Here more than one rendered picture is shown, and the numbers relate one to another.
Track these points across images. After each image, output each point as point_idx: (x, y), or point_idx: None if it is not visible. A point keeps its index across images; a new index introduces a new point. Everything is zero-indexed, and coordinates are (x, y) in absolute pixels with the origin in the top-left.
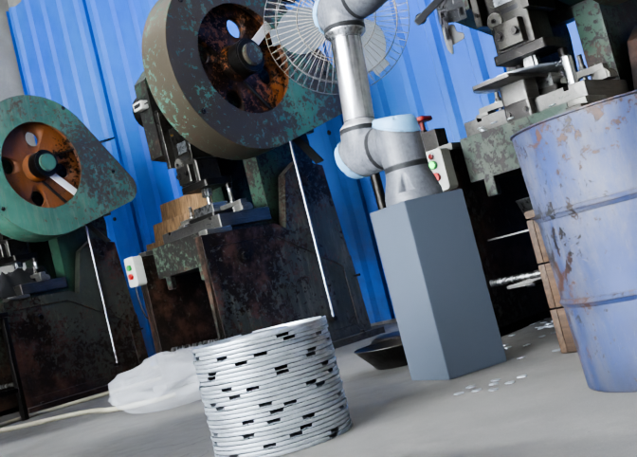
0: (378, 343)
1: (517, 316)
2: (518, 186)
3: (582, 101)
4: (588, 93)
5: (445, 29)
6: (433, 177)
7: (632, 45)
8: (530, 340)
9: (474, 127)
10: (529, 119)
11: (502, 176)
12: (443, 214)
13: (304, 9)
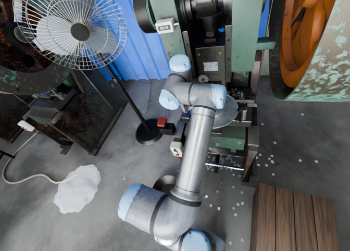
0: (155, 182)
1: None
2: None
3: (256, 146)
4: (250, 125)
5: (186, 111)
6: (214, 248)
7: (254, 64)
8: (215, 197)
9: (187, 120)
10: (223, 138)
11: None
12: None
13: (50, 17)
